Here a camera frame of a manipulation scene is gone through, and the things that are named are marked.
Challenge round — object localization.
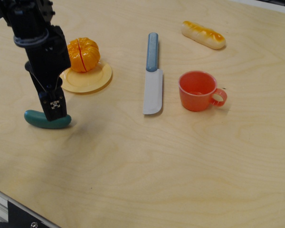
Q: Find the orange toy tangerine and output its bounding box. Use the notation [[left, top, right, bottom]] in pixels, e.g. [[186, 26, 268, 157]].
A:
[[67, 38, 101, 73]]

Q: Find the green toy cucumber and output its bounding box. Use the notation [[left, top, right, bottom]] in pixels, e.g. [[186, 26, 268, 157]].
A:
[[24, 110, 72, 129]]

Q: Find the yellow plastic plate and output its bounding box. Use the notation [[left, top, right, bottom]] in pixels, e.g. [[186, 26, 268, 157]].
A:
[[60, 61, 113, 94]]

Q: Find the toy bread loaf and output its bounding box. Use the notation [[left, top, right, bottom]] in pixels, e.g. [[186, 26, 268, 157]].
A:
[[181, 21, 226, 50]]

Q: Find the toy knife blue handle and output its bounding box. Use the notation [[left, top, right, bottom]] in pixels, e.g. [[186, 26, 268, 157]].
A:
[[143, 32, 163, 115]]

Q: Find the orange plastic cup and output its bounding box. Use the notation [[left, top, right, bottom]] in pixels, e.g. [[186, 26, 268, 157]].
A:
[[178, 71, 228, 112]]

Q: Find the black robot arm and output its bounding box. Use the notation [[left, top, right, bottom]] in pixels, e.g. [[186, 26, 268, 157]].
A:
[[0, 0, 71, 121]]

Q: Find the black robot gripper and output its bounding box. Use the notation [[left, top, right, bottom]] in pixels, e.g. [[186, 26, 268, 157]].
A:
[[14, 25, 71, 121]]

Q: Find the black corner bracket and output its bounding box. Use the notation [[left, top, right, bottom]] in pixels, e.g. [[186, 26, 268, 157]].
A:
[[8, 200, 60, 228]]

